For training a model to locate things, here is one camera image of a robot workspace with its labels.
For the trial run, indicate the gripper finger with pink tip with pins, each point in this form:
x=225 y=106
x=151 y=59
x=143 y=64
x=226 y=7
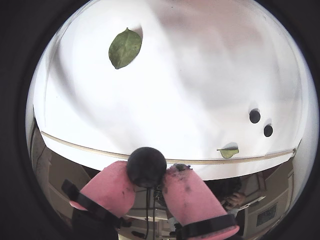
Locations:
x=107 y=192
x=190 y=200

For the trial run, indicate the dark blueberry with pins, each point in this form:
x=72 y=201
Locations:
x=254 y=116
x=268 y=130
x=147 y=166

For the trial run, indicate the person in grey shirt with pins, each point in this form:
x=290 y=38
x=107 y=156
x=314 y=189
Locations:
x=235 y=198

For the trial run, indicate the small green leaf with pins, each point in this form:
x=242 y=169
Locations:
x=228 y=152

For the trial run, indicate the large green leaf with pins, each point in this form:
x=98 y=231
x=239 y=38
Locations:
x=125 y=48

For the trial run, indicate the blue wall picture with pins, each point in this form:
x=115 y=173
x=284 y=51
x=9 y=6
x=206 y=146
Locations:
x=267 y=212

